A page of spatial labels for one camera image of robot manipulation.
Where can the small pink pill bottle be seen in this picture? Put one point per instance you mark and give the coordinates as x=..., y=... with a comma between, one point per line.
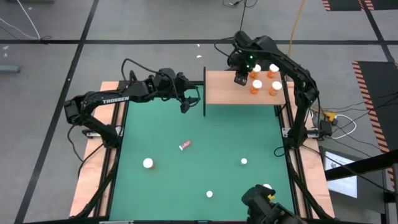
x=185, y=145

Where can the black metal beam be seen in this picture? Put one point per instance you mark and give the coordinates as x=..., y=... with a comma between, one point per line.
x=363, y=165

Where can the computer monitor white screen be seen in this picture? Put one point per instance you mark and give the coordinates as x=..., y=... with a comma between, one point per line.
x=342, y=186

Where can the small teal pill bottle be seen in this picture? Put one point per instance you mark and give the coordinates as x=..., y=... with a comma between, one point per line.
x=243, y=161

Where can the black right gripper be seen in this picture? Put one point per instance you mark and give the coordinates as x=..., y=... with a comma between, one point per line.
x=239, y=63

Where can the black power adapter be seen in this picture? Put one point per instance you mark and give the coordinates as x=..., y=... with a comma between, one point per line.
x=325, y=127

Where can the small white cap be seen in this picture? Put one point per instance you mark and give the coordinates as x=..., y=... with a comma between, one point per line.
x=209, y=193

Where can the orange pill bottle white cap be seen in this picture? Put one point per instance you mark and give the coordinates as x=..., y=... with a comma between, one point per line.
x=148, y=163
x=257, y=84
x=267, y=186
x=276, y=85
x=257, y=68
x=273, y=68

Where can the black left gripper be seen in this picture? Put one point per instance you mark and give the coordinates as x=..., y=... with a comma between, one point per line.
x=184, y=83

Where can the black mat hazard stripe edge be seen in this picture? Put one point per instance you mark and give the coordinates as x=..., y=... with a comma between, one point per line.
x=342, y=3
x=382, y=93
x=385, y=3

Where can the grey floor block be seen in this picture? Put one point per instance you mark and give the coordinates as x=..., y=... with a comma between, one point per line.
x=9, y=68

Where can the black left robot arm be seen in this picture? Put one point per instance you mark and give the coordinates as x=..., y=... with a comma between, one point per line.
x=115, y=99

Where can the black device with yellow tag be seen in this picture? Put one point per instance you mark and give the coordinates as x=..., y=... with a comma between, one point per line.
x=261, y=208

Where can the green table mat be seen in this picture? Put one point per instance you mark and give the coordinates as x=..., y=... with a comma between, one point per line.
x=186, y=186

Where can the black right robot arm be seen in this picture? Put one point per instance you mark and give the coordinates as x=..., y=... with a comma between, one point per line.
x=303, y=93

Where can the black table frame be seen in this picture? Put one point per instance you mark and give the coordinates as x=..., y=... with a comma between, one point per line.
x=111, y=193

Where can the wooden shelf board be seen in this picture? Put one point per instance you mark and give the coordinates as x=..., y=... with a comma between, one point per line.
x=224, y=93

